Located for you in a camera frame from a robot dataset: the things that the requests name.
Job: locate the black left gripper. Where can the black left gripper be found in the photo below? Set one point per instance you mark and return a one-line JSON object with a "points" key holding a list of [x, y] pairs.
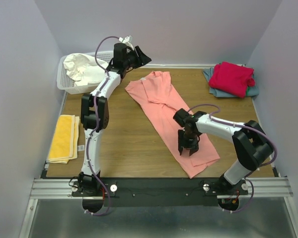
{"points": [[143, 59]]}

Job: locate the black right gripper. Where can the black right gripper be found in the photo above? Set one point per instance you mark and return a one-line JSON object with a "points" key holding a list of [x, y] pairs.
{"points": [[194, 145]]}

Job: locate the pink t shirt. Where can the pink t shirt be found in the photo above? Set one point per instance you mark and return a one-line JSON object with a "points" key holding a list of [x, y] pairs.
{"points": [[159, 101]]}

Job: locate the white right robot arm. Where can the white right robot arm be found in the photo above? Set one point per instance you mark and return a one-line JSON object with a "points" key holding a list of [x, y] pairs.
{"points": [[252, 146]]}

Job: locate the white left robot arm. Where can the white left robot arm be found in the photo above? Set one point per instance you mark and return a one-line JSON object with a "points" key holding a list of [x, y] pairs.
{"points": [[95, 111]]}

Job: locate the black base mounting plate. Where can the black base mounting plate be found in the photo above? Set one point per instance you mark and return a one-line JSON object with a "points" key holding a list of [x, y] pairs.
{"points": [[157, 192]]}

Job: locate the white cloth in basket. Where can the white cloth in basket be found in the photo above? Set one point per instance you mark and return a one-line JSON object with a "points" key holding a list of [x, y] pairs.
{"points": [[83, 69]]}

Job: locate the folded red t shirt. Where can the folded red t shirt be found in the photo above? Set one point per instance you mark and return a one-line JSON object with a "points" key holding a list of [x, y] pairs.
{"points": [[232, 78]]}

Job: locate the folded green t shirt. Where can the folded green t shirt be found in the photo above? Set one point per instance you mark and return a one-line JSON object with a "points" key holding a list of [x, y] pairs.
{"points": [[249, 92]]}

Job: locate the white plastic basket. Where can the white plastic basket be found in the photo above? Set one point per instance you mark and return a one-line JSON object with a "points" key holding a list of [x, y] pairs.
{"points": [[67, 84]]}

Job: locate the folded blue t shirt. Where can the folded blue t shirt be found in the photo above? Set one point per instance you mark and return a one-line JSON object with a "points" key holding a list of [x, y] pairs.
{"points": [[208, 73]]}

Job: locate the folded yellow towel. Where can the folded yellow towel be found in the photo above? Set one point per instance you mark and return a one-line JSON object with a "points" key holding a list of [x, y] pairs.
{"points": [[65, 139]]}

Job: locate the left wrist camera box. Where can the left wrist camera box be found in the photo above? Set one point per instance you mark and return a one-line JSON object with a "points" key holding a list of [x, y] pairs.
{"points": [[127, 41]]}

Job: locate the aluminium frame rail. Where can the aluminium frame rail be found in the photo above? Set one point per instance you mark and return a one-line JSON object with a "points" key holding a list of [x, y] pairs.
{"points": [[258, 187]]}

